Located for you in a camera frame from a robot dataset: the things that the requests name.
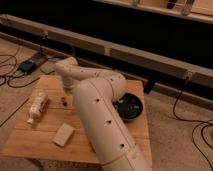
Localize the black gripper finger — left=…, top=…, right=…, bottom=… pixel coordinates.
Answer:
left=62, top=97, right=68, bottom=107

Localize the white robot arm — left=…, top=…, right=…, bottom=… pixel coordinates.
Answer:
left=54, top=57, right=153, bottom=171

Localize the white plastic bottle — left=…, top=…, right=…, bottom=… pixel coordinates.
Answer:
left=27, top=92, right=48, bottom=125

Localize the wooden table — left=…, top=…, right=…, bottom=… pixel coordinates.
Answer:
left=1, top=75, right=152, bottom=165

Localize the black power adapter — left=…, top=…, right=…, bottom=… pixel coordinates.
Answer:
left=18, top=61, right=36, bottom=73

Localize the black bowl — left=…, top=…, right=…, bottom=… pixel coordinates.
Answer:
left=113, top=93, right=143, bottom=120

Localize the black cable on left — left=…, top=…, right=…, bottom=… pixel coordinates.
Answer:
left=0, top=46, right=64, bottom=89

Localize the black cable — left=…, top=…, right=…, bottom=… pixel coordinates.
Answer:
left=0, top=46, right=64, bottom=89
left=172, top=75, right=213, bottom=163

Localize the black cable on right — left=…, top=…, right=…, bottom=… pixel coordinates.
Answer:
left=172, top=75, right=213, bottom=163

